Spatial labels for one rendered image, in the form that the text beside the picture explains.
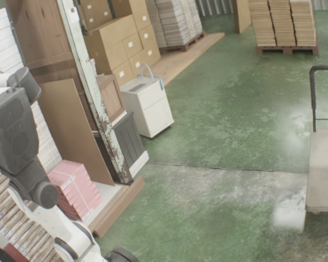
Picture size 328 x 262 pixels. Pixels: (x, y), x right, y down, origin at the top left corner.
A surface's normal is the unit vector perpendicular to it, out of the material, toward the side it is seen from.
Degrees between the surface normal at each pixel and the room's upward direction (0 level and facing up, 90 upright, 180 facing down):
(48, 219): 55
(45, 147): 90
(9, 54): 90
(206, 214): 0
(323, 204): 0
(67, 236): 41
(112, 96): 90
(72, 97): 90
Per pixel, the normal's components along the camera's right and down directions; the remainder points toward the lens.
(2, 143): 0.90, 0.30
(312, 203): -0.24, -0.85
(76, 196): 0.85, 0.05
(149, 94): 0.69, 0.20
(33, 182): 0.47, -0.51
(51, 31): -0.45, 0.53
